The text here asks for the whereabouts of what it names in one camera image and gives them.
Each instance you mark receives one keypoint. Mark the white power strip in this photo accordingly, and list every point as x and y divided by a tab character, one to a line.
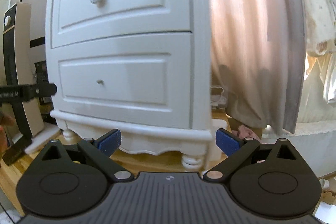
218	100

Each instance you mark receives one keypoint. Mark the beige black tower heater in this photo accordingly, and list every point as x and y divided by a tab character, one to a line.
16	49

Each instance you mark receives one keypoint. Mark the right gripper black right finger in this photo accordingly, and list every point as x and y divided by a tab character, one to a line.
249	160

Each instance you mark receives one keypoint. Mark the black labelled box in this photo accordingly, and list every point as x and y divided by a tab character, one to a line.
42	77

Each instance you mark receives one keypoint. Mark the white nightstand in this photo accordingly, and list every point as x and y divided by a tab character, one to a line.
193	142

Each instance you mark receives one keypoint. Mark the white lower drawer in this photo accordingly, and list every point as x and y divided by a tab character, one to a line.
141	79

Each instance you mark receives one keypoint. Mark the white wooden drawer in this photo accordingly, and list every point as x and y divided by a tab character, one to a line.
75	21

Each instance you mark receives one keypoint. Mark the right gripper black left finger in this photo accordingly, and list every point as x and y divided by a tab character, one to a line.
86	161

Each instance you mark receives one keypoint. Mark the hanging floral clothes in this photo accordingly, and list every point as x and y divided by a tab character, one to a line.
320	43

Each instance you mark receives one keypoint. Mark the pink curtain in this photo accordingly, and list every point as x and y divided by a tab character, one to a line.
258	53

